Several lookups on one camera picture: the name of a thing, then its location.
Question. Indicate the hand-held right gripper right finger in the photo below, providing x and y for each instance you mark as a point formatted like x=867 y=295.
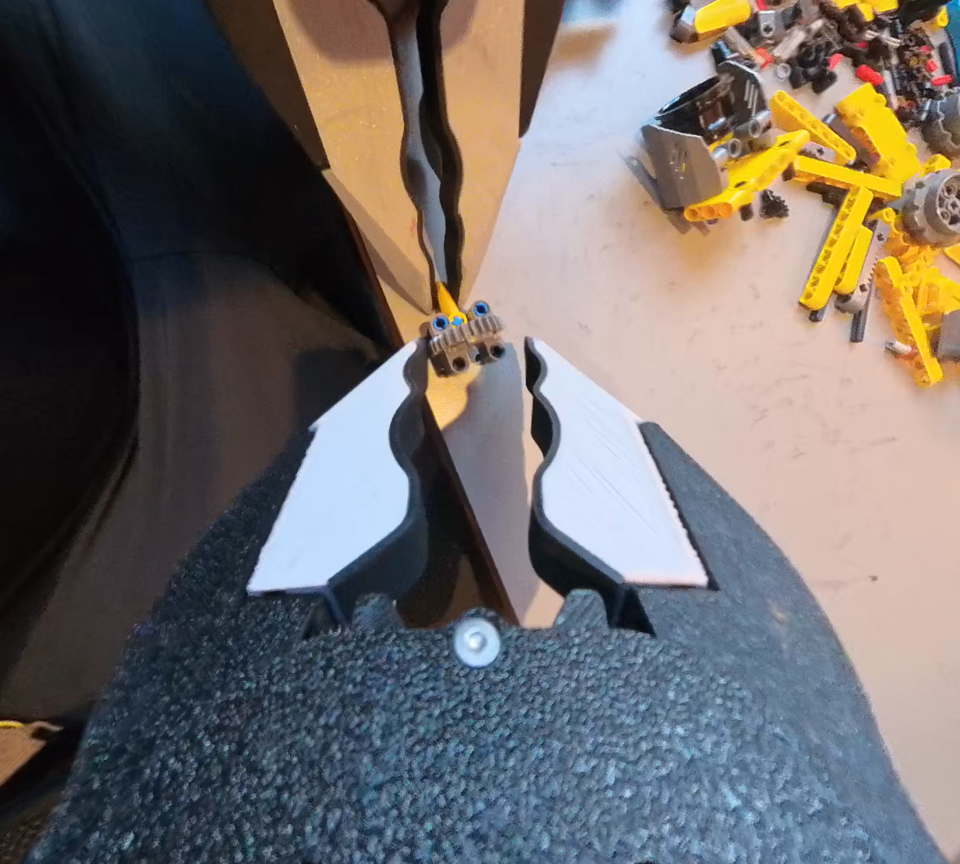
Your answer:
x=607 y=489

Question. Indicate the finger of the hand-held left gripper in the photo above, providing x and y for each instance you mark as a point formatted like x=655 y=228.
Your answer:
x=352 y=129
x=487 y=92

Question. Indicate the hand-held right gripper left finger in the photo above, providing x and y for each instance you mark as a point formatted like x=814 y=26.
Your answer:
x=337 y=497

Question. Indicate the grey toy gear assembly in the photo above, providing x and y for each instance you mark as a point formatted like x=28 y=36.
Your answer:
x=465 y=350

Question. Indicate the yellow and blue pin connector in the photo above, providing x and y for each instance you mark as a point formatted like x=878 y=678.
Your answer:
x=448 y=300

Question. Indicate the grey desk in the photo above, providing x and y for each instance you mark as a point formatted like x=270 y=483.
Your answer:
x=675 y=429

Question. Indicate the grey yellow wheel housing assembly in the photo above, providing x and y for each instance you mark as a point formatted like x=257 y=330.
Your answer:
x=697 y=159

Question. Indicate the yellow curved panel piece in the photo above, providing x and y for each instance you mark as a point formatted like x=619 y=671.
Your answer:
x=716 y=15

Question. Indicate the person's dark clothed body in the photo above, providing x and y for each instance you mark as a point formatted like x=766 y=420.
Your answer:
x=150 y=279

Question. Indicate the small black toy piece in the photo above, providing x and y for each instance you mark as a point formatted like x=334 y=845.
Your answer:
x=774 y=204

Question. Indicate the pile of toy building parts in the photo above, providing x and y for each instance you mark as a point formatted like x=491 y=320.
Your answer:
x=862 y=92

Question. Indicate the grey toy wheel hub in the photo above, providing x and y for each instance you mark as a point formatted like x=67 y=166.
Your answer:
x=934 y=204

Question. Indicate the teal toy block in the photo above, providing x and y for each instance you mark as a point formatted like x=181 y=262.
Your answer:
x=952 y=36

